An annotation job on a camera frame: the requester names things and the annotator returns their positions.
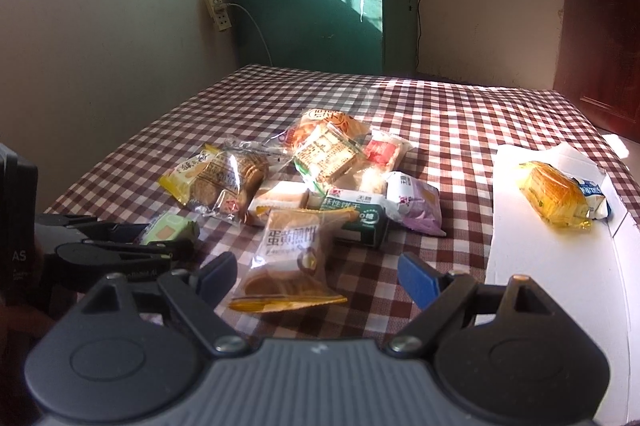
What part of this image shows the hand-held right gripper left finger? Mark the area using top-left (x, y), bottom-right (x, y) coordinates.
top-left (75, 251), bottom-right (248, 354)

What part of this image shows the small green packet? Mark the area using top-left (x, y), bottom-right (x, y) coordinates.
top-left (134, 212), bottom-right (198, 247)

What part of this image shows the purple and white packet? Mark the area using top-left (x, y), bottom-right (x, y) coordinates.
top-left (384, 171), bottom-right (447, 238)

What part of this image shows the beige pancake packet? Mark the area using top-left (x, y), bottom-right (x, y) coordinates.
top-left (227, 207), bottom-right (348, 314)

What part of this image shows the brown and white bread packet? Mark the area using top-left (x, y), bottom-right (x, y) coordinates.
top-left (247, 180), bottom-right (326, 227)

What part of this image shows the white power strip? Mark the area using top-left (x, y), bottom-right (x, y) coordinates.
top-left (206, 0), bottom-right (234, 32)

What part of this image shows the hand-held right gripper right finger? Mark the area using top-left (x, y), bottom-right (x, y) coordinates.
top-left (385, 251), bottom-right (558, 354)

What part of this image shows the green and white biscuit packet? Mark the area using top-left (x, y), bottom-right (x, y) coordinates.
top-left (322, 187), bottom-right (392, 249)

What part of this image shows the clear round biscuit packet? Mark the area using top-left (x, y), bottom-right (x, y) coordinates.
top-left (159, 141), bottom-right (273, 224)

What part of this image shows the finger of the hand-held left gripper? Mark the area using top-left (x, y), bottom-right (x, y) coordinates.
top-left (54, 236), bottom-right (197, 292)
top-left (35, 214), bottom-right (151, 244)

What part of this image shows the white cardboard box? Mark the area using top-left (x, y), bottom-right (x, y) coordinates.
top-left (484, 143), bottom-right (640, 426)

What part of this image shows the clear square cracker packet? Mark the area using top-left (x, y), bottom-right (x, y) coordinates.
top-left (292, 123), bottom-right (373, 189)

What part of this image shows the brown wooden door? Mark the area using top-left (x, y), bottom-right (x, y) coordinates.
top-left (552, 0), bottom-right (640, 143)

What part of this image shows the orange bread packet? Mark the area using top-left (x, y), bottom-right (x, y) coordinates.
top-left (280, 107), bottom-right (371, 152)

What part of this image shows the red and white packet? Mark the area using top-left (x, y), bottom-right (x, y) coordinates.
top-left (357, 129), bottom-right (413, 192)

